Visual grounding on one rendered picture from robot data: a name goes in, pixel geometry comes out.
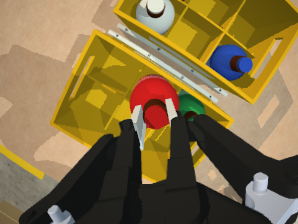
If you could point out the white bottle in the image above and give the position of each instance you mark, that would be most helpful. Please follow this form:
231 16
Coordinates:
155 17

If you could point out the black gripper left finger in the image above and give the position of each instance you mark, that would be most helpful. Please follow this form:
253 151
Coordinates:
76 193

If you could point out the blue bottle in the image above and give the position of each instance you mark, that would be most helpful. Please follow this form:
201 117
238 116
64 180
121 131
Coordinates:
225 60

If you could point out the yellow divided crate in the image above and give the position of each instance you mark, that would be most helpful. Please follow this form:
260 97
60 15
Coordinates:
257 26
85 115

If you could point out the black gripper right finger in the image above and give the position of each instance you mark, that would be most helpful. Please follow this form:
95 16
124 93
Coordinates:
270 185

